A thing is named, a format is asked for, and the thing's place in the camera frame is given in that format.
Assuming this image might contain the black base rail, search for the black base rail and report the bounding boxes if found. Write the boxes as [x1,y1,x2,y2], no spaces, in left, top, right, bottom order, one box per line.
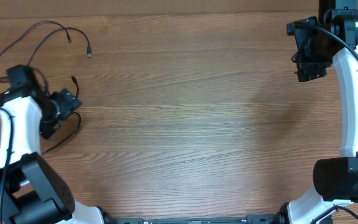
[107,214,287,224]

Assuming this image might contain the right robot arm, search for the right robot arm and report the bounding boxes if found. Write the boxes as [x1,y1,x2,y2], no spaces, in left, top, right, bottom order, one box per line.
[246,0,358,223]

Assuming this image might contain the thin black usb cable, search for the thin black usb cable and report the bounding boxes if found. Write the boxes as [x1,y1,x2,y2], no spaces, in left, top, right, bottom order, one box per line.
[0,21,93,83]

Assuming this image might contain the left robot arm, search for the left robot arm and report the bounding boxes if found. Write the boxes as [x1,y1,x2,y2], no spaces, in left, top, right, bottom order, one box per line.
[0,65,113,224]

